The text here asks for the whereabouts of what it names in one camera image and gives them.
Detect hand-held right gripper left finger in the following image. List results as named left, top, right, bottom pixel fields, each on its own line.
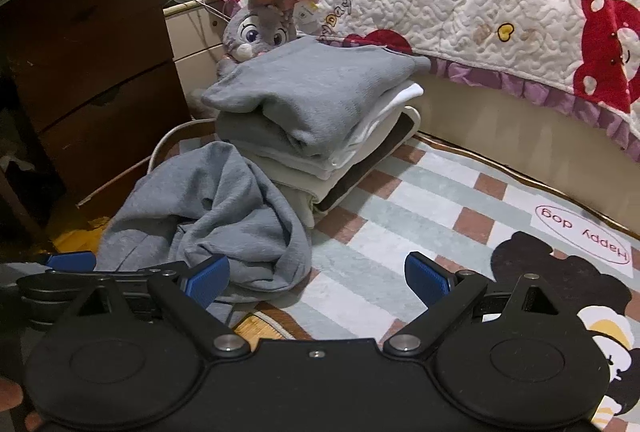
left=65, top=255, right=251, bottom=358

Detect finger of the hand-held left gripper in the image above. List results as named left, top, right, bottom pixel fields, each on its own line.
left=45, top=251, right=98, bottom=274

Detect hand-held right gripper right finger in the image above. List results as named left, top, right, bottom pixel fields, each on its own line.
left=382, top=252, right=576, bottom=358

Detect grey pants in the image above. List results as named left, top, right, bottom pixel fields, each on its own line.
left=95, top=142, right=313, bottom=303

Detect stack of folded clothes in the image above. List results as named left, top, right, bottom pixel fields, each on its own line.
left=201, top=36, right=432, bottom=158

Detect person's left hand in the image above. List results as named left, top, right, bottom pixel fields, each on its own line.
left=0, top=377, right=45, bottom=432

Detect checkered cartoon rug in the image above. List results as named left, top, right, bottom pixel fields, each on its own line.
left=150, top=132, right=640, bottom=432

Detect black folded garment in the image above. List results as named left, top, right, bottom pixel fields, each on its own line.
left=320, top=117, right=417, bottom=213

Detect beige folded garment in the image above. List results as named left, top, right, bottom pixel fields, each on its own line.
left=245, top=147, right=371, bottom=193

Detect white folded garment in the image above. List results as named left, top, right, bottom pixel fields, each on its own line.
left=325, top=82, right=425, bottom=173

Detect dark wooden cabinet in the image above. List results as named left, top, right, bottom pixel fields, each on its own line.
left=0, top=0, right=193, bottom=243

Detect cream nightstand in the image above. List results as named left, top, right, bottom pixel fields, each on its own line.
left=162, top=2, right=236, bottom=113

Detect grey plush rabbit toy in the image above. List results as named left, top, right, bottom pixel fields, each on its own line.
left=216, top=0, right=321, bottom=76

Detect thin pink cable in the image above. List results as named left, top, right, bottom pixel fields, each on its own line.
left=75, top=156, right=152, bottom=209

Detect thick white cable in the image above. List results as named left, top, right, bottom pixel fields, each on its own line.
left=147, top=116, right=218, bottom=173

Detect beige bed frame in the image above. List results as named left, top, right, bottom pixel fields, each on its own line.
left=410, top=62, right=640, bottom=233

